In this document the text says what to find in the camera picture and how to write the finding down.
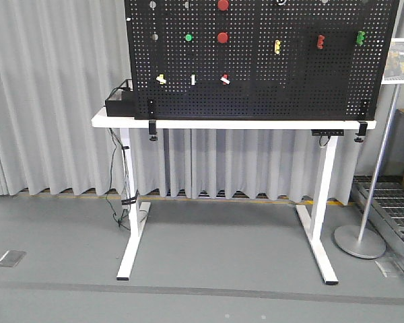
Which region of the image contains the red rotary switch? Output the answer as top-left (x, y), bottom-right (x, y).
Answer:
top-left (220, 74), bottom-right (230, 85)

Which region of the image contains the yellow rotary switch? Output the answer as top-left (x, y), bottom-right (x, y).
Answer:
top-left (156, 74), bottom-right (166, 85)

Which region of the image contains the left black desk clamp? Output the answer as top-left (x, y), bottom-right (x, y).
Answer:
top-left (147, 99), bottom-right (158, 141)

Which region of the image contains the black desk clamp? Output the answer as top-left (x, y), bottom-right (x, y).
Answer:
top-left (354, 100), bottom-right (369, 143)
top-left (147, 99), bottom-right (158, 141)

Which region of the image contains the black box on desk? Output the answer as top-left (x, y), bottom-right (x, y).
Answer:
top-left (105, 79), bottom-right (139, 117)

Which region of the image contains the black perforated pegboard panel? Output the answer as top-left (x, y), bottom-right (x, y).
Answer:
top-left (125, 0), bottom-right (399, 120)

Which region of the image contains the desk height control panel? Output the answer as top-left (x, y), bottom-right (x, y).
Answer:
top-left (311, 129), bottom-right (344, 137)

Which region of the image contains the lower red mushroom button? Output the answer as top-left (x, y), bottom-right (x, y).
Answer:
top-left (217, 32), bottom-right (229, 44)

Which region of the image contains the red mushroom button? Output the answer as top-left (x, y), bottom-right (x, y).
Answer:
top-left (217, 0), bottom-right (230, 11)
top-left (217, 32), bottom-right (229, 44)

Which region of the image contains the white standing desk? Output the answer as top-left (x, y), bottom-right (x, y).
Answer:
top-left (91, 112), bottom-right (377, 287)

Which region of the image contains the upper red mushroom button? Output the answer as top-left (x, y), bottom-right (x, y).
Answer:
top-left (217, 0), bottom-right (230, 11)

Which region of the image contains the right black desk clamp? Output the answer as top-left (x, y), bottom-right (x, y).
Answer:
top-left (354, 100), bottom-right (369, 143)

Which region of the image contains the grey curtain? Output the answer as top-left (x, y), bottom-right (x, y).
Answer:
top-left (0, 0), bottom-right (404, 201)

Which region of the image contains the metal floor grate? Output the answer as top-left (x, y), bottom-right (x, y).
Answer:
top-left (350, 174), bottom-right (404, 287)

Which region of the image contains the silver floor plate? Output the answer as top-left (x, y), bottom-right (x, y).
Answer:
top-left (0, 250), bottom-right (26, 268)

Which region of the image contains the framed poster sign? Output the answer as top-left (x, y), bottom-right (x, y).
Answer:
top-left (382, 38), bottom-right (404, 85)

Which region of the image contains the black power cable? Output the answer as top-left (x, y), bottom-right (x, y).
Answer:
top-left (106, 79), bottom-right (138, 230)

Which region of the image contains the yellow toggle handle right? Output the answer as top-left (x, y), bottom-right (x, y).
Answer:
top-left (274, 40), bottom-right (281, 55)

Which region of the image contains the red toggle handle right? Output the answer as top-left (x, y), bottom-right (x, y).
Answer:
top-left (316, 34), bottom-right (325, 50)

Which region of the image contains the green toggle handle right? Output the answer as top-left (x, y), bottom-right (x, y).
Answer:
top-left (356, 30), bottom-right (366, 46)

